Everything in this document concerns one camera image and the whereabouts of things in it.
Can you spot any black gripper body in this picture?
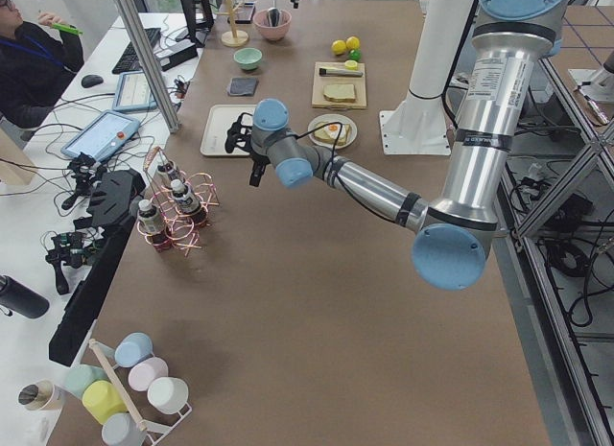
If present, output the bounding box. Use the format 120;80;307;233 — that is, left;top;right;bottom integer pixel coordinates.
250;151;269;174

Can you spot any bread slice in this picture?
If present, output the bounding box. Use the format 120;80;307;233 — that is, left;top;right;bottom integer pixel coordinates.
313;122;351;145
322;83;356;103

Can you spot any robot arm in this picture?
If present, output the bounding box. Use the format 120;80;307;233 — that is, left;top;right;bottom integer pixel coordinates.
246;0;567;291

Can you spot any cream rabbit tray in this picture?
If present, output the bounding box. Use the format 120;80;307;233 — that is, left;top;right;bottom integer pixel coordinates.
200;105;255;158

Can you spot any tea bottle front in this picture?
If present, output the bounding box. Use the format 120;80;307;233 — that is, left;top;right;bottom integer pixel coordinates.
171;179;205;226

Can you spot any tea bottle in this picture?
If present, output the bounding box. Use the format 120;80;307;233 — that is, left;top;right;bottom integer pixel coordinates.
156;160;183;189
137;199;171;251
171;179;205;226

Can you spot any white round plate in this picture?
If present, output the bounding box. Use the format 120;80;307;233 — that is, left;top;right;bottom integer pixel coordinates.
307;113;358;149

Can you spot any fried egg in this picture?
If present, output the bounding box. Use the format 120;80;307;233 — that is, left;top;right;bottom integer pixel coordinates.
315;123;342;141

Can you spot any grey folded cloth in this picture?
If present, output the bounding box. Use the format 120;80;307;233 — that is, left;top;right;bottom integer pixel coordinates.
226;77;258;97

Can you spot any tea bottle right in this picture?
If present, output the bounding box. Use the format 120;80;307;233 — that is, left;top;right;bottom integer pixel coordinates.
156;160;183;189

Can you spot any mint green bowl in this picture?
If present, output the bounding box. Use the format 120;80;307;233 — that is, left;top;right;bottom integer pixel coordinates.
233;47;263;72

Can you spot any wooden cutting board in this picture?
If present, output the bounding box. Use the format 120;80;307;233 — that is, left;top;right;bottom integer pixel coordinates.
312;61;367;109

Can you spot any steel muddler black tip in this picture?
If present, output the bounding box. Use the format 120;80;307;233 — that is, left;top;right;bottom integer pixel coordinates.
318;67;364;78

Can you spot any tea bottle left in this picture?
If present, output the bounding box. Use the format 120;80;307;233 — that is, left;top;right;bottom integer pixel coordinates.
137;199;171;251

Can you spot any wooden mug tree stand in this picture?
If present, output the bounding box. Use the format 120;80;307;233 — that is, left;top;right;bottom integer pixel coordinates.
214;0;249;48

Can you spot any pink bowl with ice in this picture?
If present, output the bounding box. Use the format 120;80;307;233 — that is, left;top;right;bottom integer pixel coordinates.
252;10;292;41

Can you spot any half lemon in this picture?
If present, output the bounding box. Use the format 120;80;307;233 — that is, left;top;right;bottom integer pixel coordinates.
344;59;359;71

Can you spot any black long bar device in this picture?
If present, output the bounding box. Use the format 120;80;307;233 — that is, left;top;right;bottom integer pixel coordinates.
48;169;145;367

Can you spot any blue teach pendant far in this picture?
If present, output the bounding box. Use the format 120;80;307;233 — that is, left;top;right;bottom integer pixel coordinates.
112;71;157;113

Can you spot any blue teach pendant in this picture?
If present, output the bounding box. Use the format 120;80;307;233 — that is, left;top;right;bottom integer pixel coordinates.
60;110;140;162
112;71;157;113

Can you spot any green lime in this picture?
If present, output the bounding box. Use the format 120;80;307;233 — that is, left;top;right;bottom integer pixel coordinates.
349;49;362;61

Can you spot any metal ice scoop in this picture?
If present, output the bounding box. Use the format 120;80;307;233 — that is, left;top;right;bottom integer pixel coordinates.
267;7;282;28

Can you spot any whole lemon upper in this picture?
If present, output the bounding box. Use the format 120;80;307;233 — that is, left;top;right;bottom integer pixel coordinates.
345;35;361;51

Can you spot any blue teach pendant near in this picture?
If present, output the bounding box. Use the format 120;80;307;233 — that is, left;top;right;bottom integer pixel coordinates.
60;110;140;162

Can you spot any black keyboard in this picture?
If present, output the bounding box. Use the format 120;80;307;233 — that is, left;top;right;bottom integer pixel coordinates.
111;28;161;75

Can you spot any black computer mouse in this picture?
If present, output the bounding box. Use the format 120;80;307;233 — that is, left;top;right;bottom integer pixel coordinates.
81;74;104;88

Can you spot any blue cup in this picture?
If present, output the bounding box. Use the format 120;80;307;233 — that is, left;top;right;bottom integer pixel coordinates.
114;332;154;368

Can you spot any pink cup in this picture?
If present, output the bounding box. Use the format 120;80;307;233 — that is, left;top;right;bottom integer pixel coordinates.
128;357;169;392

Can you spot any white cup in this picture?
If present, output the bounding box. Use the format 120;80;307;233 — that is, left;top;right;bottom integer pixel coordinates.
147;377;189;414

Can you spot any seated person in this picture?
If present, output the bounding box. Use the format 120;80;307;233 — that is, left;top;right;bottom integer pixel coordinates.
1;0;84;129

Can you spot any black water bottle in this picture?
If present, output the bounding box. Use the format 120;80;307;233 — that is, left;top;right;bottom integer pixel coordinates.
1;275;50;318

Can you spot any yellow cup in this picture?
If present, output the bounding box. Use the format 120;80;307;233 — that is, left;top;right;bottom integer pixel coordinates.
82;380;128;425

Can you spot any green cup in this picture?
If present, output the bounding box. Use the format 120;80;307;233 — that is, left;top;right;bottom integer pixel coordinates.
63;364;108;399

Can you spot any white cup rack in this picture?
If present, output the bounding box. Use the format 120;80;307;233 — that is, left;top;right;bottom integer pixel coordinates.
88;339;193;445

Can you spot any grey cup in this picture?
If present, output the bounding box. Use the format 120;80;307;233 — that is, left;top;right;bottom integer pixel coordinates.
102;412;146;446

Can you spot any copper wire bottle rack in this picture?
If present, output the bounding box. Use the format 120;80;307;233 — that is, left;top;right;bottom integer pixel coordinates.
136;146;220;254

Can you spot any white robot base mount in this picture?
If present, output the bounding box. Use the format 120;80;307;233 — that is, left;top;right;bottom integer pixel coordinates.
380;0;475;155

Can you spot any aluminium frame post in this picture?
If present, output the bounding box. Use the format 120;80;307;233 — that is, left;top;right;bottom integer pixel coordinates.
113;0;180;133

